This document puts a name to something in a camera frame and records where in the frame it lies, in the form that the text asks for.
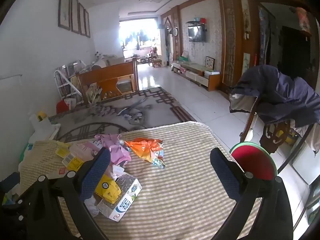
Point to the wooden sofa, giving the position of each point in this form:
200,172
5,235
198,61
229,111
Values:
110,75

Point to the small wooden stool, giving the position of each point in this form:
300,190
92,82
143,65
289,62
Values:
156,63

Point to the pink plastic wrapper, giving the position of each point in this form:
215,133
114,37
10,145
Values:
116,147

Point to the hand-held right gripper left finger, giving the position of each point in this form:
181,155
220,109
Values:
96,175

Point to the blue white snack wrapper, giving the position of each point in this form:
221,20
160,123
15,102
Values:
158,161

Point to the yellow label packet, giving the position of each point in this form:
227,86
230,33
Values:
62,151
73,163

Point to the grey patterned rug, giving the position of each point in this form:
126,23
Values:
150,105

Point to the printed cardboard box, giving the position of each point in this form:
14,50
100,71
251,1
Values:
93,92

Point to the wall television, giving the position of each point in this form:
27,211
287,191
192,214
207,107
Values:
197,33

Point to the red round stool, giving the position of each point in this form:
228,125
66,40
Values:
252,161

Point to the wall shelf with bowls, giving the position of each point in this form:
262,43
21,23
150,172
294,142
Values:
197,21

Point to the beige striped tablecloth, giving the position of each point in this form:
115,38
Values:
187,180

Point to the crumpled white tissue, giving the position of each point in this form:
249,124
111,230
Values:
92,206

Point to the framed wall picture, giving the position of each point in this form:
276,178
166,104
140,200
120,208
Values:
87,23
82,19
75,13
64,6

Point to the white jug with yellow cap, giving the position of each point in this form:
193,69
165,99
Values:
41,125

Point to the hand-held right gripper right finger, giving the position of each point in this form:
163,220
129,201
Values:
225,175

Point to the white milk carton box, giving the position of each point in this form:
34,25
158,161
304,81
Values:
125,200

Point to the orange snack bag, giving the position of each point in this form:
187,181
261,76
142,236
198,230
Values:
141,146

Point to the small framed picture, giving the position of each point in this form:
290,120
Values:
210,62

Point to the red plastic bag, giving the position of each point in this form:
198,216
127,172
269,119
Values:
62,107

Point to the carved wooden chair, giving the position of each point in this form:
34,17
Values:
272,132

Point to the dark blue jacket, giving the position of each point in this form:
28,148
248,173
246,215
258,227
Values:
280,92

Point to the wooden television cabinet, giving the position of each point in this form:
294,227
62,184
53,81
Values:
197,73

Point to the white metal rack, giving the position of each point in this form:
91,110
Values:
63,85

